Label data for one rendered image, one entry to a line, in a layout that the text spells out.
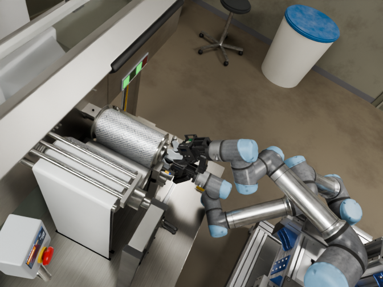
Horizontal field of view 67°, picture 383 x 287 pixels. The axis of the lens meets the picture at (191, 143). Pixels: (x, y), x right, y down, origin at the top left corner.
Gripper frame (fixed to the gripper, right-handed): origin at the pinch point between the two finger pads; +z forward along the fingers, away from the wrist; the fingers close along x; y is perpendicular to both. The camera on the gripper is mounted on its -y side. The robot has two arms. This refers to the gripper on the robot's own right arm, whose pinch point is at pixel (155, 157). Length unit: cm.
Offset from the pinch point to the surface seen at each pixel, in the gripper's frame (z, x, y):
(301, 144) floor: -106, -162, -109
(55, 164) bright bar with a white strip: 16, 38, 36
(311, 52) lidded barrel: -72, -236, -52
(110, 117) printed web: 18.7, 7.1, 22.0
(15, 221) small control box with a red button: 3, 59, 62
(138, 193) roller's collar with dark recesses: -6.0, 30.8, 27.5
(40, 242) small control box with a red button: -1, 59, 58
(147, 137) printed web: 3.0, 7.5, 21.9
